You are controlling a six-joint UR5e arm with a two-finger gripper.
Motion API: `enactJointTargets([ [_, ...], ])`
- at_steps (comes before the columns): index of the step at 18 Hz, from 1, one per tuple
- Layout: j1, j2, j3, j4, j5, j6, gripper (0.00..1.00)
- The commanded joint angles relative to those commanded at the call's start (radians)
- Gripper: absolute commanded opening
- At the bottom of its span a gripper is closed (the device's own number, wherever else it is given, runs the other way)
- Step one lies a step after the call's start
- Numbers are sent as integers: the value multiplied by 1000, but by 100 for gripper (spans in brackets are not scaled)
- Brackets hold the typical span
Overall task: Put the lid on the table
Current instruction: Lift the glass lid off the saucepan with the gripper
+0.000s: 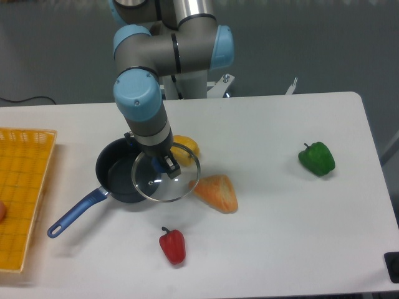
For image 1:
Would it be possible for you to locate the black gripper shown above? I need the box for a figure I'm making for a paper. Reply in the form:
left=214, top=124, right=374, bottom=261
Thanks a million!
left=124, top=131, right=181, bottom=179

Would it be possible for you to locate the glass pot lid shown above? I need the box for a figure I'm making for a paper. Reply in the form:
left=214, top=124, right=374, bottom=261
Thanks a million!
left=132, top=143, right=201, bottom=202

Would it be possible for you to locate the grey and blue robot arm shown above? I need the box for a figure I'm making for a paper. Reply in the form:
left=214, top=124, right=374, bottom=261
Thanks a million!
left=108, top=1, right=234, bottom=179

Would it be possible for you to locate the yellow bell pepper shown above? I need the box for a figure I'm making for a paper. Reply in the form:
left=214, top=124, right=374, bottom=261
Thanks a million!
left=171, top=135, right=200, bottom=166

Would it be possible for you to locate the orange bread wedge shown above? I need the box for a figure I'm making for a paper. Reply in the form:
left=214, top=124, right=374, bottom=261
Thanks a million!
left=188, top=174, right=238, bottom=214

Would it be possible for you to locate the dark blue saucepan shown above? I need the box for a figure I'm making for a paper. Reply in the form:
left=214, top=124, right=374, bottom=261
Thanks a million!
left=47, top=137, right=145, bottom=239

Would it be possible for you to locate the red bell pepper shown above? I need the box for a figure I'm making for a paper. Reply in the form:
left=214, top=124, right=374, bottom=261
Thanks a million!
left=159, top=226, right=186, bottom=265

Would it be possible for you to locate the green bell pepper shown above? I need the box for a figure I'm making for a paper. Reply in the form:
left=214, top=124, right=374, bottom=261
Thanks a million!
left=298, top=141, right=335, bottom=177

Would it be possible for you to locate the yellow woven basket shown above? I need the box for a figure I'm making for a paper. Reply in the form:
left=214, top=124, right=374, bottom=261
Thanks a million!
left=1, top=127, right=57, bottom=273

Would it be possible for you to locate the black table corner socket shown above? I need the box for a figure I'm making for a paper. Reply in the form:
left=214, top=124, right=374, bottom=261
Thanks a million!
left=384, top=252, right=399, bottom=283

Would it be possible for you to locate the black floor cable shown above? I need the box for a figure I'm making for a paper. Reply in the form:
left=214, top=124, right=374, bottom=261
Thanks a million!
left=0, top=95, right=57, bottom=105

